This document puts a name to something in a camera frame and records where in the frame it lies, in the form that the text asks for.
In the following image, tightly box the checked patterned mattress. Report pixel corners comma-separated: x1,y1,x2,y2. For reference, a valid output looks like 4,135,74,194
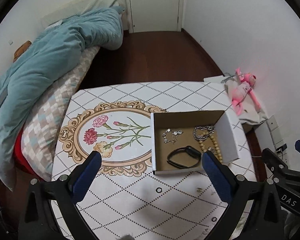
20,46,100,181

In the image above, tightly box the white cardboard jewelry box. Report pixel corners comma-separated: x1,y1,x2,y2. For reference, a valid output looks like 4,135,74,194
151,110,239,176

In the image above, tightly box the silver chain bracelet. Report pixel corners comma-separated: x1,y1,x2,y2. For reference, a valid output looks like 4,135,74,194
162,128,184,145

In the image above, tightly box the white door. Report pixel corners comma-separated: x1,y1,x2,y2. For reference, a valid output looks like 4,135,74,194
126,0,184,33

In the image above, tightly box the wooden bead necklace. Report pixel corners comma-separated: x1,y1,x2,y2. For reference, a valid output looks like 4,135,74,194
198,129,224,163

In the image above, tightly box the black power adapter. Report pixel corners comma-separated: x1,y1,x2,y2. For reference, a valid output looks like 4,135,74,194
275,144,287,154

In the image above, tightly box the brown wooden headboard piece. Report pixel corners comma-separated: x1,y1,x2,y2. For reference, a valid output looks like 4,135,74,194
13,41,32,62

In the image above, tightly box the pink panther plush toy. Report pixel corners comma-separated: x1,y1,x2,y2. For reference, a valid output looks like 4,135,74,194
231,68,261,115

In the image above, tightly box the thick silver chain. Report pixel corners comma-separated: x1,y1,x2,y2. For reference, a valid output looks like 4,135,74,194
192,125,216,142

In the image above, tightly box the teal quilted duvet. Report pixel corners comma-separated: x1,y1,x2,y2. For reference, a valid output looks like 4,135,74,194
0,6,124,191

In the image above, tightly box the white wall socket strip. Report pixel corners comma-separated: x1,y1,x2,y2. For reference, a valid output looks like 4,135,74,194
267,115,291,165

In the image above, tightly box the black smart band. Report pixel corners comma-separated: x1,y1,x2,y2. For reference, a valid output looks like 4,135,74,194
167,146,202,169

